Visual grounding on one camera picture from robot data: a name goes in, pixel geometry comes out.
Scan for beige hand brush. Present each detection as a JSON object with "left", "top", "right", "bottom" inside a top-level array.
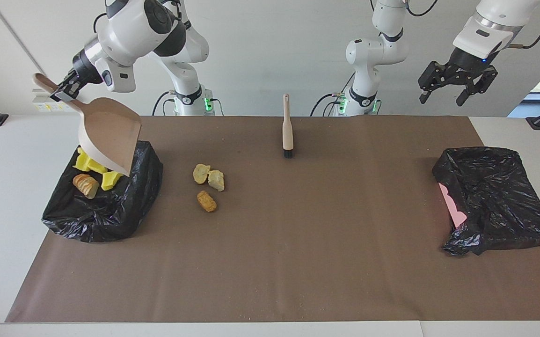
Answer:
[{"left": 282, "top": 93, "right": 294, "bottom": 159}]

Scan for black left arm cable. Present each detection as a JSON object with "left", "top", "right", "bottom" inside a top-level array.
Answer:
[{"left": 403, "top": 0, "right": 540, "bottom": 50}]

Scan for brown paper table mat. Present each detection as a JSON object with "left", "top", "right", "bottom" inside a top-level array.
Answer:
[{"left": 6, "top": 116, "right": 540, "bottom": 323}]

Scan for black plastic trash bag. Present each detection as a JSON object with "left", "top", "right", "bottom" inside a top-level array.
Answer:
[
  {"left": 42, "top": 138, "right": 164, "bottom": 243},
  {"left": 432, "top": 147, "right": 540, "bottom": 256}
]

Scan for white wall cable conduit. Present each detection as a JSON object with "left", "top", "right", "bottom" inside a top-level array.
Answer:
[{"left": 0, "top": 0, "right": 57, "bottom": 90}]

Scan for pink plastic bin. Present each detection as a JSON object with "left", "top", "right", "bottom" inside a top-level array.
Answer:
[{"left": 438, "top": 183, "right": 468, "bottom": 230}]

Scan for beige plastic dustpan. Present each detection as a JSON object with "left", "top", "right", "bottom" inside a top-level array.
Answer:
[{"left": 32, "top": 73, "right": 142, "bottom": 177}]

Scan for white wall socket box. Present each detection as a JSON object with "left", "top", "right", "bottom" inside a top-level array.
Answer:
[{"left": 32, "top": 88, "right": 82, "bottom": 112}]

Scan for brown toy bread roll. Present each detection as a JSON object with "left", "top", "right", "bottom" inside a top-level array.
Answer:
[{"left": 197, "top": 190, "right": 217, "bottom": 213}]

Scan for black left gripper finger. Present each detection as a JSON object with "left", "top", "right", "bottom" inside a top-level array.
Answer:
[
  {"left": 418, "top": 61, "right": 446, "bottom": 104},
  {"left": 456, "top": 68, "right": 498, "bottom": 106}
]

